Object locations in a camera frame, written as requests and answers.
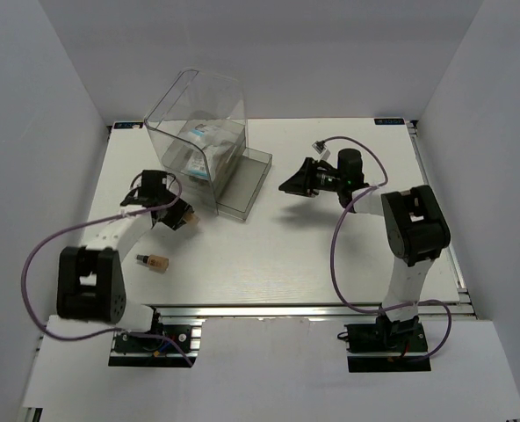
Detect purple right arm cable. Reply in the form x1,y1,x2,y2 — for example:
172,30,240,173
323,135,453,364

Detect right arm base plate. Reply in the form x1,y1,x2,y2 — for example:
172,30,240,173
336,324,431,374

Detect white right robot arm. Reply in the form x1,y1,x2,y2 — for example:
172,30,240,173
278,149,451,351

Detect aluminium front rail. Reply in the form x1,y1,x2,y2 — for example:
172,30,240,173
157,303,475,318

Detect foundation bottle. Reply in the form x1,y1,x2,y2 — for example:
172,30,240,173
184,213,199,225
135,254,170,273

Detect smoked acrylic drawer organizer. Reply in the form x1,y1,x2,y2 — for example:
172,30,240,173
150,120,272,221

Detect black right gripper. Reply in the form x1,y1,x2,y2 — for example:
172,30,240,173
278,157,345,198

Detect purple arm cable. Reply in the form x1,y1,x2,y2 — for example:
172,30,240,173
323,135,453,364
20,173,195,366

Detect white cotton pad pack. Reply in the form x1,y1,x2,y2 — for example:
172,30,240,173
186,124,232,149
185,146,232,181

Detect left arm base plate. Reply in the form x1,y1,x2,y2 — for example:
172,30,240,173
108,311,199,368

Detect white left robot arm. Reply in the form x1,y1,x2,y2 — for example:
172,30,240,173
56,170,193,351

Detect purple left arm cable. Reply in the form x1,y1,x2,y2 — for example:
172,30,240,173
20,173,195,366

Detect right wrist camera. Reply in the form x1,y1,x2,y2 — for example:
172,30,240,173
313,141,330,160

